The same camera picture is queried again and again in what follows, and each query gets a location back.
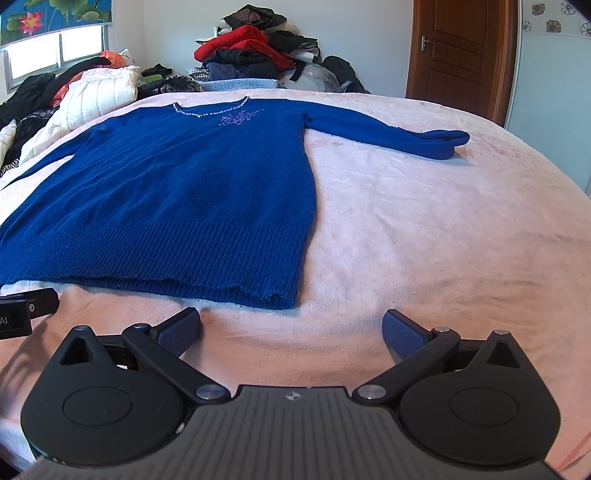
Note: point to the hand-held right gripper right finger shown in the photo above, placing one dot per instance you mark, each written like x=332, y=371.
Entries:
x=402, y=334

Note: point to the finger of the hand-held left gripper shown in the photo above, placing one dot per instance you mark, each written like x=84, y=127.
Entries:
x=44, y=302

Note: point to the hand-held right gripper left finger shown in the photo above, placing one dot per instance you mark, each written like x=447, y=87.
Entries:
x=180, y=330

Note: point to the blue knit sweater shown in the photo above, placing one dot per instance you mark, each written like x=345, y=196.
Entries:
x=184, y=198

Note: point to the black clothes heap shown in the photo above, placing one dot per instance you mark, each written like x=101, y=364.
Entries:
x=32, y=90

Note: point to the pink floral bed sheet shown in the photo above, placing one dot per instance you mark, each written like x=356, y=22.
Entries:
x=415, y=230

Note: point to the white quilted jacket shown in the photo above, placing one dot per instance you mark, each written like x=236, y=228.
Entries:
x=92, y=97

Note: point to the leopard print garment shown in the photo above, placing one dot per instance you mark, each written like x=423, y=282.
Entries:
x=178, y=85

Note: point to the green plastic item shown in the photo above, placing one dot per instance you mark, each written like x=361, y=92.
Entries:
x=150, y=79

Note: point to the light blue fleece blanket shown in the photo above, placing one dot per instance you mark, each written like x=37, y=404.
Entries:
x=240, y=84

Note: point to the orange garment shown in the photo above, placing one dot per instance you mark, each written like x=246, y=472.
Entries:
x=113, y=57

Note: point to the checkered cloth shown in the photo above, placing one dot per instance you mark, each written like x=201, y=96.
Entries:
x=196, y=73

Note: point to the window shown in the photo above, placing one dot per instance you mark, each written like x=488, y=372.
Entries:
x=78, y=44

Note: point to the navy garment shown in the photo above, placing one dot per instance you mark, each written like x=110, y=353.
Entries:
x=226, y=71

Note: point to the clear plastic bag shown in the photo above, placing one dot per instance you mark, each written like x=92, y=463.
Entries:
x=323, y=76

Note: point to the black padded jacket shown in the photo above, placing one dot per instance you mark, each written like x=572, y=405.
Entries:
x=240, y=56

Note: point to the lotus print roller blind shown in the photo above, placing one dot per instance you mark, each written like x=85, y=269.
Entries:
x=46, y=14

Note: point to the brown wooden door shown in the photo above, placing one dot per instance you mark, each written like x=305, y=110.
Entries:
x=452, y=46

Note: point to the red garment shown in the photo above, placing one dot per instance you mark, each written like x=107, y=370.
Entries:
x=231, y=41

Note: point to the black and white garment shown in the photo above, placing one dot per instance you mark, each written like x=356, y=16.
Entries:
x=295, y=46

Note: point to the black dark-patterned garment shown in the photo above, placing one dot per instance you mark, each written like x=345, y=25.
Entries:
x=258, y=18

